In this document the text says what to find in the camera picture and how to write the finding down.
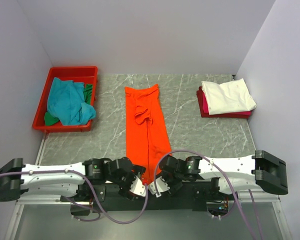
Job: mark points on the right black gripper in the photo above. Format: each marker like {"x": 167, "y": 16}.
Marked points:
{"x": 173, "y": 188}

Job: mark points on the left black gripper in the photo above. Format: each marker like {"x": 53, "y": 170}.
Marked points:
{"x": 138, "y": 171}

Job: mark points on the orange t shirt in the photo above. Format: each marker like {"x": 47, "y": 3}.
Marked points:
{"x": 146, "y": 134}

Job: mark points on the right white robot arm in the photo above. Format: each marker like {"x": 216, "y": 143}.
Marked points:
{"x": 261, "y": 170}

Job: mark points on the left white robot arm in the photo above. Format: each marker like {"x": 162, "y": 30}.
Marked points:
{"x": 76, "y": 180}

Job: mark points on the black mounting base bar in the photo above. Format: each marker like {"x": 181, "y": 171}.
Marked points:
{"x": 193, "y": 196}

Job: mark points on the folded red t shirt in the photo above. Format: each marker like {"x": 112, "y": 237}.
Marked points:
{"x": 204, "y": 112}

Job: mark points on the green t shirt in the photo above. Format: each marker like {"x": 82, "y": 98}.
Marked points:
{"x": 88, "y": 92}

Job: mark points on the blue t shirt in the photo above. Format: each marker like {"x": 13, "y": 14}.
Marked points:
{"x": 70, "y": 102}

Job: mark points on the folded white t shirt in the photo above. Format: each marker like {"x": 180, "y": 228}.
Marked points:
{"x": 228, "y": 97}

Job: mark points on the red plastic bin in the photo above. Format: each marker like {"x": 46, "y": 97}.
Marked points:
{"x": 82, "y": 74}

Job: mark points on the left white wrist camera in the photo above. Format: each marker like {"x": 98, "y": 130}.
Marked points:
{"x": 137, "y": 189}

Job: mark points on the aluminium rail frame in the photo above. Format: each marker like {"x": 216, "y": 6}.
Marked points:
{"x": 47, "y": 218}

